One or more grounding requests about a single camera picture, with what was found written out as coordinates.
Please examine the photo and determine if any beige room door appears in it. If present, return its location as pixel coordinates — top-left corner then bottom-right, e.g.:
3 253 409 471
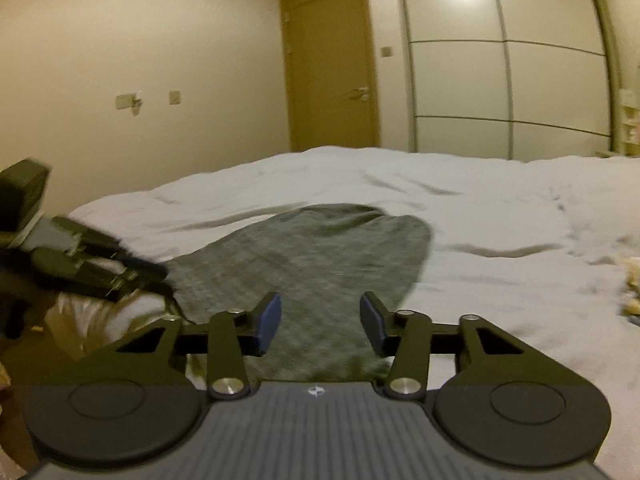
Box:
278 0 384 154

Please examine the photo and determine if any white shelf unit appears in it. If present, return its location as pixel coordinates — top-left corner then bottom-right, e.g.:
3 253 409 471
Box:
611 87 640 159

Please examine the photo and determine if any bed with white duvet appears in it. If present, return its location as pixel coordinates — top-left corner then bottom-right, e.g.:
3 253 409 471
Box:
44 145 640 480

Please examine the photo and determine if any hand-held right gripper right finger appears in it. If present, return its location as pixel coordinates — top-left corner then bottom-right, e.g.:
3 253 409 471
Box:
359 291 532 401

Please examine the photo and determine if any translucent plastic bag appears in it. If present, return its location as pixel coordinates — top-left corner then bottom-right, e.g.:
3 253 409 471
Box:
44 289 168 367

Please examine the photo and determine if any yellow cloth item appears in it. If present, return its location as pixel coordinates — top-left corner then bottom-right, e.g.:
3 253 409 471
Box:
617 254 640 317

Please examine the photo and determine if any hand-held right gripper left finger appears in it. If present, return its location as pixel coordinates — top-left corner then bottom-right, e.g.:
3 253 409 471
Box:
107 292 283 401

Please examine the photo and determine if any grey-green knit garment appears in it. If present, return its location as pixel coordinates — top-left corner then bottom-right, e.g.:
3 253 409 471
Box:
164 203 434 384

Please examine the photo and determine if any wall socket with plug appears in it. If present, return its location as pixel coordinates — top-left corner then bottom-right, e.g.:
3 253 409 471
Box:
114 90 142 117

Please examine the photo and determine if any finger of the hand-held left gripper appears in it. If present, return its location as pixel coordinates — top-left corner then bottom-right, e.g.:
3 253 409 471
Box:
31 249 174 304
54 216 169 282

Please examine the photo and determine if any white sliding-door wardrobe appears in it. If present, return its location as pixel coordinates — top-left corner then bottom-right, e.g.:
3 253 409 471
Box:
398 0 619 164

